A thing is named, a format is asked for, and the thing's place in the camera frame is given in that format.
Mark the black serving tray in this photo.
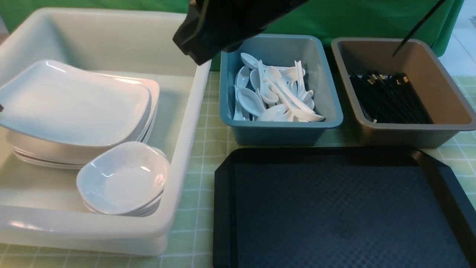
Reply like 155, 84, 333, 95
212, 147, 476, 268

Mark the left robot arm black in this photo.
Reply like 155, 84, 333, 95
173, 0, 305, 66

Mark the white square bowl in tub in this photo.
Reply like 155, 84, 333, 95
76, 142, 171, 217

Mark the teal plastic spoon bin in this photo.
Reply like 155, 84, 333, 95
219, 34, 344, 146

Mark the grey plastic chopstick bin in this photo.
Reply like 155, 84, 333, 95
331, 38, 475, 148

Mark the white square plate top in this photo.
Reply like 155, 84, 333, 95
6, 74, 160, 166

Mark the pile of white spoons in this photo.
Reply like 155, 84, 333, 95
232, 52, 325, 122

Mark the bundle of black chopsticks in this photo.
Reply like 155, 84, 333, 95
350, 72, 434, 124

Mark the large white square rice plate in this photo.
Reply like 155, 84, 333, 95
0, 60, 149, 147

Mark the large white plastic tub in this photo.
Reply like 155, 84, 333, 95
0, 7, 210, 256

